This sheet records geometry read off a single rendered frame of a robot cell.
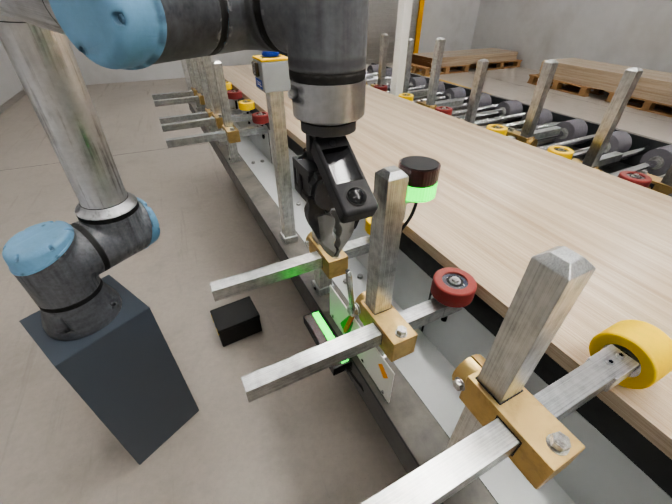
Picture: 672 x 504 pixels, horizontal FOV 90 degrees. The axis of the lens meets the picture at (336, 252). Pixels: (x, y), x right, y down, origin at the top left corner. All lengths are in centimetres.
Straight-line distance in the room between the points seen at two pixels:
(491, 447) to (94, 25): 54
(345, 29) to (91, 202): 82
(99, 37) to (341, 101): 23
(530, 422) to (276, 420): 117
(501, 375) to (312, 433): 112
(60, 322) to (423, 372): 94
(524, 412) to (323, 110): 40
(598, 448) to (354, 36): 68
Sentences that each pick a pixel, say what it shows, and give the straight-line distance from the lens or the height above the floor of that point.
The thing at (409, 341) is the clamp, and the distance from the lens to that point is 61.
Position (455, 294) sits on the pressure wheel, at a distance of 65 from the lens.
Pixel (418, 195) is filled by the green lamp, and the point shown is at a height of 111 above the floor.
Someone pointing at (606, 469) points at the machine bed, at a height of 75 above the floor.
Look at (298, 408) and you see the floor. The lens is 152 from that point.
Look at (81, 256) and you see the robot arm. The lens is 107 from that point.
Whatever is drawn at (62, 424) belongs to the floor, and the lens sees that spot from 183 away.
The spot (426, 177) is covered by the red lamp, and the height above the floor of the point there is 113.
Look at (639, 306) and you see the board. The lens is 80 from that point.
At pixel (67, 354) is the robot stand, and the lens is 114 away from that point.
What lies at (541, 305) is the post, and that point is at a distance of 35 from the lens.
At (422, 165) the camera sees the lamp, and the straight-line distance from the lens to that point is 51.
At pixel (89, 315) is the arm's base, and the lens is 113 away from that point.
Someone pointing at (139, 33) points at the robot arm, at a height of 131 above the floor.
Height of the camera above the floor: 134
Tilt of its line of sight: 37 degrees down
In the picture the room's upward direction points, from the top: straight up
